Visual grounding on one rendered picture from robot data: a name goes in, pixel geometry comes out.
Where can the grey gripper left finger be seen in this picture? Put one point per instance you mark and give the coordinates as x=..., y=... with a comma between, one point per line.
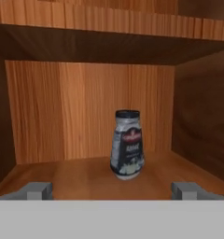
x=36, y=190

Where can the white condiment jar, dark label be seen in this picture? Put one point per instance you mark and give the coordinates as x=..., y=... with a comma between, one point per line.
x=127, y=146

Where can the wooden cupboard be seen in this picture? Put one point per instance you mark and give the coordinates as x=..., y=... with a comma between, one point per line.
x=86, y=93

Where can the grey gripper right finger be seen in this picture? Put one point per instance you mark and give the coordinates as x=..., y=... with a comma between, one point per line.
x=187, y=190

